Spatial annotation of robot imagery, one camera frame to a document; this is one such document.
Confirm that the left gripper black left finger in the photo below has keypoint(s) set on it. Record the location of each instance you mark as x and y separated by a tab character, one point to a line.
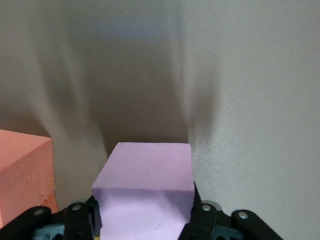
75	220

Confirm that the yellow foam cube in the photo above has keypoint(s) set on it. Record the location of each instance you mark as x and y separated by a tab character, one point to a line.
97	237

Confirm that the brown table cover sheet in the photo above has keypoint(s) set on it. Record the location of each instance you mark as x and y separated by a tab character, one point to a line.
250	75

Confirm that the pink foam cube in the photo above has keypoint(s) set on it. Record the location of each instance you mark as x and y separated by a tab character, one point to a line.
142	175

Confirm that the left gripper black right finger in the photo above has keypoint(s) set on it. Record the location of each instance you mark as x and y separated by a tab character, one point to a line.
212	222

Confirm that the orange foam cube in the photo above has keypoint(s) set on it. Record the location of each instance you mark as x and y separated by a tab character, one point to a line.
51	201
25	170

